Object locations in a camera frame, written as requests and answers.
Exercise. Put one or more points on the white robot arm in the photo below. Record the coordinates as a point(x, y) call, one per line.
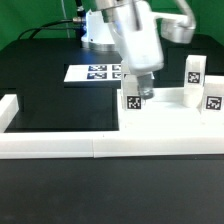
point(178, 28)

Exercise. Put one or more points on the white sheet with AprilTags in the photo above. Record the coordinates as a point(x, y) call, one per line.
point(96, 72)

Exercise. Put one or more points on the white square table top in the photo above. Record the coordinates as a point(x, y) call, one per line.
point(164, 112)

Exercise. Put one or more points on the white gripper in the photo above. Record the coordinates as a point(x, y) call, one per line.
point(134, 30)

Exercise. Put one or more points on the white U-shaped obstacle fence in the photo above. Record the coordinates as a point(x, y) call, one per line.
point(100, 144)

